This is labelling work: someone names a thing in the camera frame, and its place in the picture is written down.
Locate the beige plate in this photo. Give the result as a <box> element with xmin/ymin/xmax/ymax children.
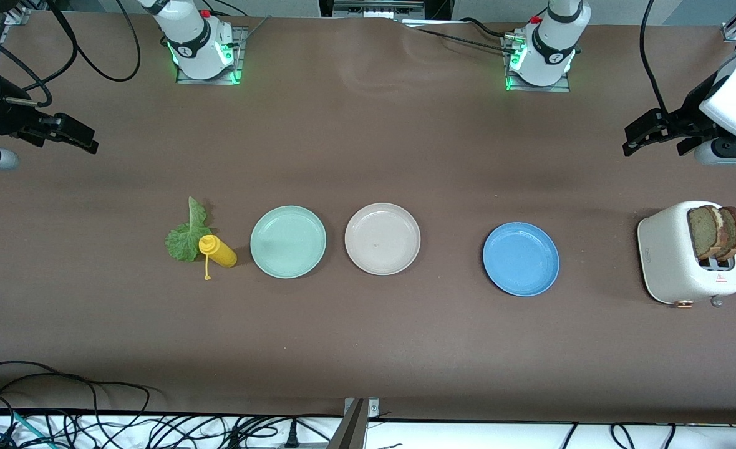
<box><xmin>344</xmin><ymin>202</ymin><xmax>422</xmax><ymax>276</ymax></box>

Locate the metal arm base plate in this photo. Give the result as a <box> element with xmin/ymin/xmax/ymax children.
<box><xmin>176</xmin><ymin>26</ymin><xmax>248</xmax><ymax>85</ymax></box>
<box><xmin>504</xmin><ymin>34</ymin><xmax>571</xmax><ymax>93</ymax></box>

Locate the black braided cable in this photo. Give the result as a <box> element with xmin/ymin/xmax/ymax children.
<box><xmin>405</xmin><ymin>17</ymin><xmax>520</xmax><ymax>54</ymax></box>

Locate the mint green plate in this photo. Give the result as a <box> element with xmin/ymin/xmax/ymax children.
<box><xmin>250</xmin><ymin>205</ymin><xmax>327</xmax><ymax>279</ymax></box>

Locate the yellow squeeze bottle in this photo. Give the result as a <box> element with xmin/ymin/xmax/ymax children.
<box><xmin>198</xmin><ymin>234</ymin><xmax>238</xmax><ymax>281</ymax></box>

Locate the white toaster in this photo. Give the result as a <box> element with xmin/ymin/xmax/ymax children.
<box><xmin>637</xmin><ymin>200</ymin><xmax>736</xmax><ymax>309</ymax></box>

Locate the grey metal bracket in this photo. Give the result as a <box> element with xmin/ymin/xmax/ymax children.
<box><xmin>327</xmin><ymin>397</ymin><xmax>381</xmax><ymax>449</ymax></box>

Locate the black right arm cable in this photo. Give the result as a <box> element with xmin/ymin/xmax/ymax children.
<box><xmin>0</xmin><ymin>0</ymin><xmax>142</xmax><ymax>108</ymax></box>

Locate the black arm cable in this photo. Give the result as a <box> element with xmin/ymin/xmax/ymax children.
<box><xmin>0</xmin><ymin>0</ymin><xmax>142</xmax><ymax>108</ymax></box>
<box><xmin>640</xmin><ymin>0</ymin><xmax>675</xmax><ymax>117</ymax></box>

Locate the green lettuce leaf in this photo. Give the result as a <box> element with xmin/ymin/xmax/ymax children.
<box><xmin>165</xmin><ymin>196</ymin><xmax>214</xmax><ymax>263</ymax></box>

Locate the black equipment box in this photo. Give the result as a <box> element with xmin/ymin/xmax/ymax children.
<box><xmin>318</xmin><ymin>0</ymin><xmax>453</xmax><ymax>22</ymax></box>

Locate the blue plate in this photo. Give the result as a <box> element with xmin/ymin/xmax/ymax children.
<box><xmin>482</xmin><ymin>222</ymin><xmax>560</xmax><ymax>297</ymax></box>

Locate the black floor cable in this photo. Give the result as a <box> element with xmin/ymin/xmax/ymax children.
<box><xmin>0</xmin><ymin>360</ymin><xmax>152</xmax><ymax>416</ymax></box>

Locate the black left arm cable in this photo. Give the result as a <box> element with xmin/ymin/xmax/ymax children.
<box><xmin>640</xmin><ymin>0</ymin><xmax>675</xmax><ymax>117</ymax></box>

